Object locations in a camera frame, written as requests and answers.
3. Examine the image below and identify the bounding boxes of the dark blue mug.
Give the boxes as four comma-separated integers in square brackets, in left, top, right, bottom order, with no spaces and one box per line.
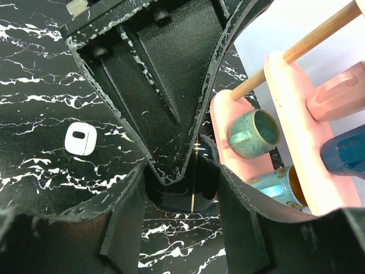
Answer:
[320,125,364,180]

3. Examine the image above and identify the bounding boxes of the light blue butterfly mug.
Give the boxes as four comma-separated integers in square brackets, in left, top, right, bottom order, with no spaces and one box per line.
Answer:
[246,166,308,211]

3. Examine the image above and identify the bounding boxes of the green glazed mug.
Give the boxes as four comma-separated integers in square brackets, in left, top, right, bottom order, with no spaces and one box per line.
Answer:
[227,109,281,159]

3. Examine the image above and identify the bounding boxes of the white earbud case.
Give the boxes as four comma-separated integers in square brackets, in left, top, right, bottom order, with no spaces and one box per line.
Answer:
[64,122,98,156]

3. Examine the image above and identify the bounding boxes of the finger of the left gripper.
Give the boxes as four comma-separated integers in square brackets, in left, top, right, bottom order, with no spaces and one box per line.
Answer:
[60,1,271,186]

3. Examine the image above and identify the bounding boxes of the pink mug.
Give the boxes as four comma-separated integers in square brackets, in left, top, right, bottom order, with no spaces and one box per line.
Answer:
[306,61,364,122]

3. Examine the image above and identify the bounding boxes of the pink three-tier wooden shelf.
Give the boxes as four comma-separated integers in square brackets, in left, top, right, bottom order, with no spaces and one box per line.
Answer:
[210,1,364,216]

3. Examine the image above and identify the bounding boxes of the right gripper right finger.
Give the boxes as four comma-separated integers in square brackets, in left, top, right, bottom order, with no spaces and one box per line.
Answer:
[218,166,364,273]

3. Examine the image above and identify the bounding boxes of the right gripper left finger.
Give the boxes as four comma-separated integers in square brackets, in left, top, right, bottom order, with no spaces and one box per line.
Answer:
[1,163,145,273]

